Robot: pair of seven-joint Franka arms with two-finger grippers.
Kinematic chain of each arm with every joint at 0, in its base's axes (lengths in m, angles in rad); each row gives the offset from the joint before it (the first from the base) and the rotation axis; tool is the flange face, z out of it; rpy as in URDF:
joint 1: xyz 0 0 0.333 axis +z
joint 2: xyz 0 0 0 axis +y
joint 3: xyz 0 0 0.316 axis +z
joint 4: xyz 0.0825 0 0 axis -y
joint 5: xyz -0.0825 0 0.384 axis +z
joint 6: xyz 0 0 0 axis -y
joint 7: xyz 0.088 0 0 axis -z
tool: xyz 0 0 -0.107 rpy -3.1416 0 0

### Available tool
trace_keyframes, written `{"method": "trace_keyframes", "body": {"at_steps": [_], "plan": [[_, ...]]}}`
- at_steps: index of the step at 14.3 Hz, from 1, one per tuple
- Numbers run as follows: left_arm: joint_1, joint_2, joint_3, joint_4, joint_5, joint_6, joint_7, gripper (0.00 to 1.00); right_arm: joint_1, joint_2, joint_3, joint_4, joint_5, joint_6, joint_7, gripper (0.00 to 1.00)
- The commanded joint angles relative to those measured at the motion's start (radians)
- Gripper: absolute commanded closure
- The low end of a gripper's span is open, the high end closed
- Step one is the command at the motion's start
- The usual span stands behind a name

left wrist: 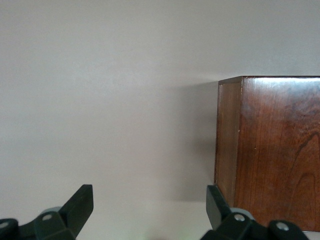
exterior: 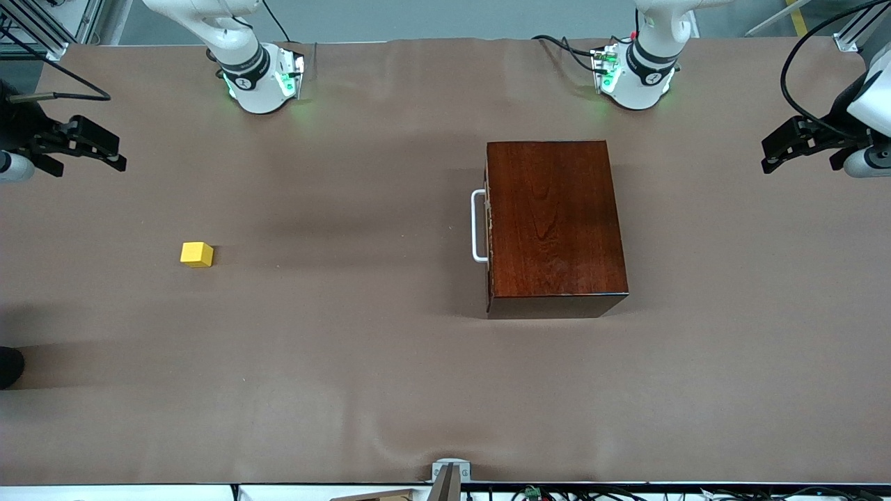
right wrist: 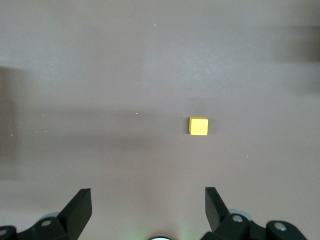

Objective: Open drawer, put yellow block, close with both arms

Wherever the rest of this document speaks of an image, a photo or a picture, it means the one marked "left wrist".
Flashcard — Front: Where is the dark brown wooden cabinet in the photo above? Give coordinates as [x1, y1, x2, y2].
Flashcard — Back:
[213, 75, 320, 232]

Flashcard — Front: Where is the table cover sheet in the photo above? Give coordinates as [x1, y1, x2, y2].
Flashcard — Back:
[0, 0, 320, 240]

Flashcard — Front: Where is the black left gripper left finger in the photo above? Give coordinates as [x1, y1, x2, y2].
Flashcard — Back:
[0, 184, 94, 240]

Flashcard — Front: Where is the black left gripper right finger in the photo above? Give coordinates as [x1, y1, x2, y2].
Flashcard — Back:
[199, 184, 308, 240]

